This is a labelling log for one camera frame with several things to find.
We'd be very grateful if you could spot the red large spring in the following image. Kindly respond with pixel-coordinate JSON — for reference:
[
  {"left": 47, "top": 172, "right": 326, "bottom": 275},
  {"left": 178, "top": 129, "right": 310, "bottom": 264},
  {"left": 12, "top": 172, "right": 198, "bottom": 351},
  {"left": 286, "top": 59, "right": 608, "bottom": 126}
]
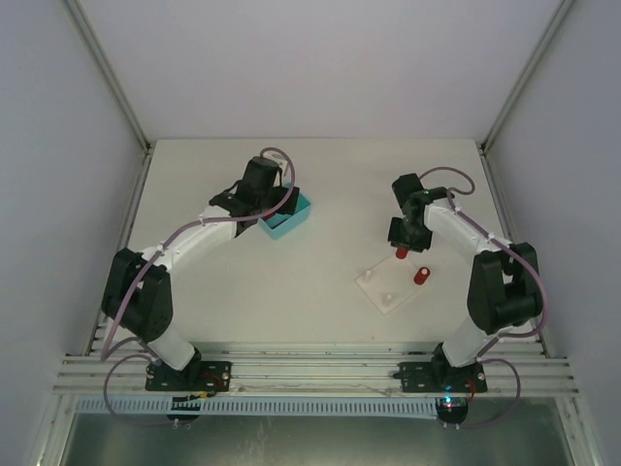
[{"left": 413, "top": 266, "right": 431, "bottom": 285}]

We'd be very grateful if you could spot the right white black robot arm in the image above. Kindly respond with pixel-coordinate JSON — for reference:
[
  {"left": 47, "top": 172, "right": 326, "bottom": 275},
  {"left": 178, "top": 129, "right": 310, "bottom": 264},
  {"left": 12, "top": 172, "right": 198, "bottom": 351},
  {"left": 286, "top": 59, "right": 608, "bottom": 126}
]
[{"left": 387, "top": 174, "right": 547, "bottom": 378}]

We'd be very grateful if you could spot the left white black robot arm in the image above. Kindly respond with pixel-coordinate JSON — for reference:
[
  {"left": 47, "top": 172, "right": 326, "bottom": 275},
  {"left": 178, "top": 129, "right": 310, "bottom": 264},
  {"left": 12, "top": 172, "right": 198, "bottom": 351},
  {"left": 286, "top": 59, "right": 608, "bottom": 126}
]
[{"left": 100, "top": 147, "right": 300, "bottom": 372}]

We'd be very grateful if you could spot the teal plastic bin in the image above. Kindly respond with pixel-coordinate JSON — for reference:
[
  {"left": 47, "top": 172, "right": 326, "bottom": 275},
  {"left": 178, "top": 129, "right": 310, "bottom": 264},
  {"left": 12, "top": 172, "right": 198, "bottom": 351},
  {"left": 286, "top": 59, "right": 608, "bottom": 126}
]
[{"left": 258, "top": 187, "right": 311, "bottom": 240}]

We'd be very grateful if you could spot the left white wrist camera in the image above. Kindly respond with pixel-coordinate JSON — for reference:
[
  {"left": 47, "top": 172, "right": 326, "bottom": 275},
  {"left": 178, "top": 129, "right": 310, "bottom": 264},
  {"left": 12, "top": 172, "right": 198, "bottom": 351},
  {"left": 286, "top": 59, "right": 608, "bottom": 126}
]
[{"left": 263, "top": 150, "right": 287, "bottom": 170}]

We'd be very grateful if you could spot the white peg base plate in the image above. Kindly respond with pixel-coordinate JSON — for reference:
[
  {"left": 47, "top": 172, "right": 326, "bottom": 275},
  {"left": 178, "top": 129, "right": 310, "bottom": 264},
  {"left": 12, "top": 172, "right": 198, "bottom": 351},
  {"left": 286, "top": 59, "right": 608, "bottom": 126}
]
[{"left": 355, "top": 255, "right": 428, "bottom": 316}]

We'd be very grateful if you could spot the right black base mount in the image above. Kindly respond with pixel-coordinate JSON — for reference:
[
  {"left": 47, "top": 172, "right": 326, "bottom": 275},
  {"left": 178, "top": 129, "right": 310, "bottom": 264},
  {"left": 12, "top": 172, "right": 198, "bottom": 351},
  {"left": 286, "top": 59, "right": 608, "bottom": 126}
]
[{"left": 392, "top": 344, "right": 488, "bottom": 393}]

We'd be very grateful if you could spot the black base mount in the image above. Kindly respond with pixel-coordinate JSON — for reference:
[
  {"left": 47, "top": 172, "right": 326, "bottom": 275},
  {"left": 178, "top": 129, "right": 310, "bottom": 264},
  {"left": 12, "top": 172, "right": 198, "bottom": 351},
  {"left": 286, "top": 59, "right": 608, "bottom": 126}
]
[
  {"left": 145, "top": 357, "right": 232, "bottom": 393},
  {"left": 392, "top": 344, "right": 488, "bottom": 393}
]

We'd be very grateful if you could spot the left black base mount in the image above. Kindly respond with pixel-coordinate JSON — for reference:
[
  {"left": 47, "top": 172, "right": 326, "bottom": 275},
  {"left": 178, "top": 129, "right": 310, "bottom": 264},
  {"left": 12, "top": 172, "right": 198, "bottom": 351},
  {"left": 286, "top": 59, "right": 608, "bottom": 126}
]
[{"left": 145, "top": 357, "right": 232, "bottom": 393}]

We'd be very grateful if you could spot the light blue cable duct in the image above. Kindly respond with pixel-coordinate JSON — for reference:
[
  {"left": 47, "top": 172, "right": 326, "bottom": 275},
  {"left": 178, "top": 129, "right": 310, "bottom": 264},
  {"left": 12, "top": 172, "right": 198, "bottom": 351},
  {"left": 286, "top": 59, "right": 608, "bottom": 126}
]
[{"left": 77, "top": 395, "right": 437, "bottom": 420}]

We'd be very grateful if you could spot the aluminium rail frame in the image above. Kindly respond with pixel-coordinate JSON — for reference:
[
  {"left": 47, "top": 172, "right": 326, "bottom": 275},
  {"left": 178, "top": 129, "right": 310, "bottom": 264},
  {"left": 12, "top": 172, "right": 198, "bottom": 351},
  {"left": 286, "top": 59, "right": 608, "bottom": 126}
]
[{"left": 52, "top": 341, "right": 578, "bottom": 397}]

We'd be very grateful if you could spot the left aluminium corner post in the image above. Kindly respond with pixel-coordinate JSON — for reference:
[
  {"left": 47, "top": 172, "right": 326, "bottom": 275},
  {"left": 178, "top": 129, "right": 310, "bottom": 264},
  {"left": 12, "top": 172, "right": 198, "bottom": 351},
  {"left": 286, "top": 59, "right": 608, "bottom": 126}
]
[{"left": 62, "top": 0, "right": 151, "bottom": 153}]

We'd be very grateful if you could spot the aluminium corner post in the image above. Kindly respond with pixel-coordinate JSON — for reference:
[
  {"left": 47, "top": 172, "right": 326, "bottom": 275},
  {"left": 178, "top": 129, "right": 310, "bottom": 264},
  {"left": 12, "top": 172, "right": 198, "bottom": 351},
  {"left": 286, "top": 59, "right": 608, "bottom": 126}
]
[
  {"left": 478, "top": 0, "right": 577, "bottom": 156},
  {"left": 62, "top": 0, "right": 151, "bottom": 153}
]

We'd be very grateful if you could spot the right aluminium corner post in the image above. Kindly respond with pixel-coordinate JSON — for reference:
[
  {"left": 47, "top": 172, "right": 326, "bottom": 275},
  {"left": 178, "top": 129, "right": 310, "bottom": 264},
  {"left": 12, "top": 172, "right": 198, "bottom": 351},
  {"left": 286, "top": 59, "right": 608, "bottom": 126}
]
[{"left": 478, "top": 0, "right": 577, "bottom": 156}]

